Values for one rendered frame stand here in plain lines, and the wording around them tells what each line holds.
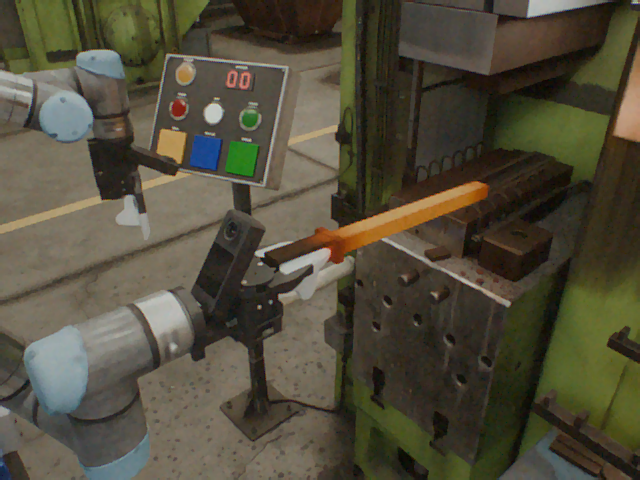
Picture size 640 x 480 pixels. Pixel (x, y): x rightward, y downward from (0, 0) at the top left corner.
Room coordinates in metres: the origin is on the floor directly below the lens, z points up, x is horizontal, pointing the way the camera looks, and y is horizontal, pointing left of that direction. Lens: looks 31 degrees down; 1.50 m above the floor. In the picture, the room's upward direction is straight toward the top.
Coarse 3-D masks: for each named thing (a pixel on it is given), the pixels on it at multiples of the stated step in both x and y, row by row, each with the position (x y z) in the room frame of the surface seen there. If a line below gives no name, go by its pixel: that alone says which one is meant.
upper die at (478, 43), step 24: (408, 24) 1.05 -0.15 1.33; (432, 24) 1.01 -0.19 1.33; (456, 24) 0.97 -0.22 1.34; (480, 24) 0.94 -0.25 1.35; (504, 24) 0.93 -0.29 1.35; (528, 24) 0.98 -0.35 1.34; (552, 24) 1.03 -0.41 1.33; (576, 24) 1.10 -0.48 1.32; (600, 24) 1.17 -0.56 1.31; (408, 48) 1.05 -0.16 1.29; (432, 48) 1.01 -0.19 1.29; (456, 48) 0.97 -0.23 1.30; (480, 48) 0.93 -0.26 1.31; (504, 48) 0.94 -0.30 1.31; (528, 48) 0.99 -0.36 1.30; (552, 48) 1.05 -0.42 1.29; (576, 48) 1.11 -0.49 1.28; (480, 72) 0.93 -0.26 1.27
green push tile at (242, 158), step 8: (232, 144) 1.22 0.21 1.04; (240, 144) 1.21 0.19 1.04; (248, 144) 1.20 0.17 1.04; (256, 144) 1.20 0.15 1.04; (232, 152) 1.21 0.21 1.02; (240, 152) 1.20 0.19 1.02; (248, 152) 1.19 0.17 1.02; (256, 152) 1.19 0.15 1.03; (232, 160) 1.20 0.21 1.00; (240, 160) 1.19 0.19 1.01; (248, 160) 1.18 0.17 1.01; (256, 160) 1.18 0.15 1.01; (232, 168) 1.19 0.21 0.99; (240, 168) 1.18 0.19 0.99; (248, 168) 1.18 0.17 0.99; (248, 176) 1.17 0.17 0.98
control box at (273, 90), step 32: (192, 64) 1.37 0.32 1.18; (224, 64) 1.34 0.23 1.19; (256, 64) 1.31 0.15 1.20; (160, 96) 1.36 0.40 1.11; (192, 96) 1.33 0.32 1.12; (224, 96) 1.29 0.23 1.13; (256, 96) 1.27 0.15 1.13; (288, 96) 1.27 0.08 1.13; (160, 128) 1.32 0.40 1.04; (192, 128) 1.28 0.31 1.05; (224, 128) 1.25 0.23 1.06; (256, 128) 1.22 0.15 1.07; (288, 128) 1.26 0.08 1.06; (224, 160) 1.21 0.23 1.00
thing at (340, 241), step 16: (448, 192) 0.80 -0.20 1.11; (464, 192) 0.80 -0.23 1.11; (480, 192) 0.83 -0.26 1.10; (400, 208) 0.73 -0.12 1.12; (416, 208) 0.73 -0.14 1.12; (432, 208) 0.74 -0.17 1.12; (448, 208) 0.77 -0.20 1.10; (352, 224) 0.67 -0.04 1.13; (368, 224) 0.67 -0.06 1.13; (384, 224) 0.67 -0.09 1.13; (400, 224) 0.69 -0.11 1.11; (416, 224) 0.72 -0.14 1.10; (304, 240) 0.60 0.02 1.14; (320, 240) 0.61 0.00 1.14; (336, 240) 0.60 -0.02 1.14; (352, 240) 0.63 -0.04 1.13; (368, 240) 0.65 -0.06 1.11; (272, 256) 0.56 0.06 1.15; (288, 256) 0.56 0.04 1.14; (336, 256) 0.60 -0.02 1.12
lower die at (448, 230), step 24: (456, 168) 1.21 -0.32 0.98; (480, 168) 1.18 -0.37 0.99; (528, 168) 1.16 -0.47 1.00; (552, 168) 1.18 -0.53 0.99; (408, 192) 1.08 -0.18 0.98; (432, 192) 1.06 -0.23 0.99; (528, 192) 1.06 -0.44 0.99; (456, 216) 0.95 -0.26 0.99; (432, 240) 0.97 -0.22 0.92; (456, 240) 0.93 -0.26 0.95
